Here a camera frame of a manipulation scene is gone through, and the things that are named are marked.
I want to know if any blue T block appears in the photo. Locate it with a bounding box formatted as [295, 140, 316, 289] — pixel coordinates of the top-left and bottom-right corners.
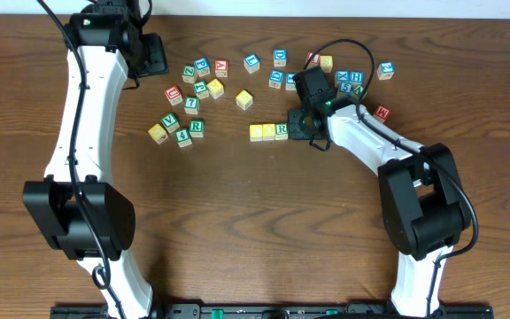
[285, 73, 297, 91]

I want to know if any green 4 block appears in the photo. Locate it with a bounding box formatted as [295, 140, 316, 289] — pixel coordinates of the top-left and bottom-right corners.
[174, 128, 192, 148]

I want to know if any blue P block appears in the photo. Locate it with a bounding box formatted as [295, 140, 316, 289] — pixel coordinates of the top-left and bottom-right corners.
[194, 58, 211, 77]

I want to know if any blue D block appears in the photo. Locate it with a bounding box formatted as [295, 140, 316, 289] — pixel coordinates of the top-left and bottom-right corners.
[273, 49, 288, 67]

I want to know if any green V block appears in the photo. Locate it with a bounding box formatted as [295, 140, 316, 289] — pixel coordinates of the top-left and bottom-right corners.
[161, 113, 181, 133]

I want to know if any yellow K block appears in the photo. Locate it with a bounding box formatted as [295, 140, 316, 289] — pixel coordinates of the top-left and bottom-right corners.
[207, 78, 225, 99]

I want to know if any red U block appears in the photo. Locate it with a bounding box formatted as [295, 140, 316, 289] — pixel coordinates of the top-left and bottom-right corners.
[165, 85, 183, 105]

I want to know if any blue X block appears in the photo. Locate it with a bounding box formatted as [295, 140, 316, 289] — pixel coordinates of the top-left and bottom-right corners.
[335, 70, 350, 86]

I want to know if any green r block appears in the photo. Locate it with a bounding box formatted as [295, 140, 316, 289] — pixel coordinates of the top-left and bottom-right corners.
[189, 120, 205, 138]
[275, 122, 289, 140]

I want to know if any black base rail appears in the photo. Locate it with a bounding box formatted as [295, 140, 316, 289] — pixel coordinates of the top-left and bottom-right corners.
[50, 300, 495, 319]

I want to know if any green N block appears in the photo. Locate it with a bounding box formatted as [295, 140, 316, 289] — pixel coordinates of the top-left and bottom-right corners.
[352, 84, 367, 99]

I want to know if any red A block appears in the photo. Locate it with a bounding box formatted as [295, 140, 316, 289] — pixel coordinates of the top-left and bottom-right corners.
[214, 59, 229, 78]

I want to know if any blue 2 block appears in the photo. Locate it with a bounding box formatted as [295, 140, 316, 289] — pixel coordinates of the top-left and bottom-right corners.
[376, 61, 395, 81]

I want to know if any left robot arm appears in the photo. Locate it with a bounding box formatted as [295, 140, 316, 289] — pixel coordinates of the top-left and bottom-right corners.
[22, 1, 167, 318]

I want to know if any plain yellow block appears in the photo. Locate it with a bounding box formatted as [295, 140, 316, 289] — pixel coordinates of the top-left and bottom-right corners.
[320, 55, 333, 74]

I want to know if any red M block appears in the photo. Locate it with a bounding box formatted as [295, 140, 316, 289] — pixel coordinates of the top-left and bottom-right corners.
[373, 105, 391, 123]

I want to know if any blue 5 block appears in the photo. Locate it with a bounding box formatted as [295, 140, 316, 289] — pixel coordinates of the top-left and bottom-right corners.
[337, 82, 353, 97]

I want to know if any blue U block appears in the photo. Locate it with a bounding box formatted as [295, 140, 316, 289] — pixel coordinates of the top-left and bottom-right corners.
[243, 53, 260, 74]

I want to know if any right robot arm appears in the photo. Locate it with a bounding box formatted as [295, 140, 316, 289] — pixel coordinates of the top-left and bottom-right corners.
[287, 97, 479, 317]

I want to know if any yellow O block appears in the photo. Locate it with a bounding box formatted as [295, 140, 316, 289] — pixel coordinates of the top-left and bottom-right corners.
[262, 123, 276, 141]

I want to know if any blue H block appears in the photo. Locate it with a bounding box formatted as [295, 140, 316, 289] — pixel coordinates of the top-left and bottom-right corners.
[349, 71, 364, 85]

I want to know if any yellow S block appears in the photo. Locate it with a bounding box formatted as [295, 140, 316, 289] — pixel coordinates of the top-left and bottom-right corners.
[236, 89, 253, 111]

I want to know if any red I block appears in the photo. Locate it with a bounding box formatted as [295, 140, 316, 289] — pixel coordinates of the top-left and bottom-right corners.
[307, 51, 321, 67]

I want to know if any green Z block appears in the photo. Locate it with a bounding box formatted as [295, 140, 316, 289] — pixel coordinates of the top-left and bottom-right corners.
[182, 65, 197, 83]

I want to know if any green J block left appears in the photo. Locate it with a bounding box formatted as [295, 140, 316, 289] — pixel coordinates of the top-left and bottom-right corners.
[193, 80, 210, 99]

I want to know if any yellow block far left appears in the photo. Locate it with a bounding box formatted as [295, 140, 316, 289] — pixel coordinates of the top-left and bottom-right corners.
[148, 123, 168, 144]

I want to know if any yellow C block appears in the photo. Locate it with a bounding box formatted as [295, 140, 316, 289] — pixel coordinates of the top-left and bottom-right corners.
[250, 124, 263, 142]

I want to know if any green 7 block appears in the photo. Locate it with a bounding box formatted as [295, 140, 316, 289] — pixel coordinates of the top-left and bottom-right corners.
[184, 97, 200, 115]

